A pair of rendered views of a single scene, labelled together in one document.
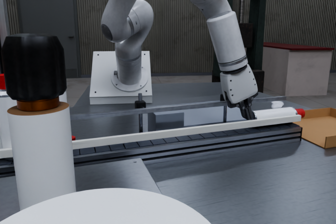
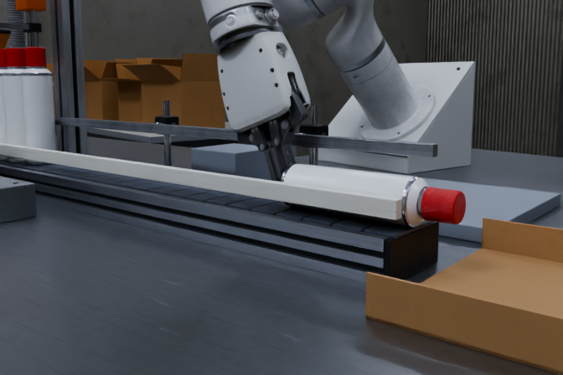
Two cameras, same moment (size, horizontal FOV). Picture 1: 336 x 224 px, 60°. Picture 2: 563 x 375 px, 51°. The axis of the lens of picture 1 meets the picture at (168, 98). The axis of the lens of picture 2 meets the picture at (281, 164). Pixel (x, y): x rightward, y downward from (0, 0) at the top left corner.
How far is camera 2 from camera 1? 1.01 m
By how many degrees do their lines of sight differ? 58
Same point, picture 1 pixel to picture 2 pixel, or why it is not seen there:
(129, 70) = (358, 92)
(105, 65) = not seen: hidden behind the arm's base
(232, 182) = (43, 257)
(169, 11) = not seen: outside the picture
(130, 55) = (339, 58)
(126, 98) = (365, 156)
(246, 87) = (254, 89)
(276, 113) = (343, 180)
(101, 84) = (344, 125)
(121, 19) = not seen: outside the picture
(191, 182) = (26, 238)
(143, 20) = not seen: outside the picture
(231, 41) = not seen: outside the picture
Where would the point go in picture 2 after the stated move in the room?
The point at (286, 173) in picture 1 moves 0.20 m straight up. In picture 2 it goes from (121, 289) to (112, 78)
